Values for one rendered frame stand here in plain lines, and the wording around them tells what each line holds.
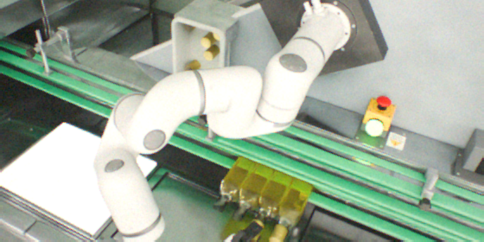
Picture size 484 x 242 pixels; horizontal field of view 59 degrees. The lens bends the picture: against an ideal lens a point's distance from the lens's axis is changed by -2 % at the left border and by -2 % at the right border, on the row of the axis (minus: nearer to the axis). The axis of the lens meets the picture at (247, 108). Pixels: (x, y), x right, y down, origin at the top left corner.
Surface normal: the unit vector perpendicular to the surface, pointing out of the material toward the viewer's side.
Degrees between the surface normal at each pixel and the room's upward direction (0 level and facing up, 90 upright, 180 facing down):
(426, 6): 0
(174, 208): 90
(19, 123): 90
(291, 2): 1
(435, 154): 90
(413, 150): 90
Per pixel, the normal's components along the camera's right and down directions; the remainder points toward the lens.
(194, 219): 0.07, -0.77
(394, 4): -0.43, 0.55
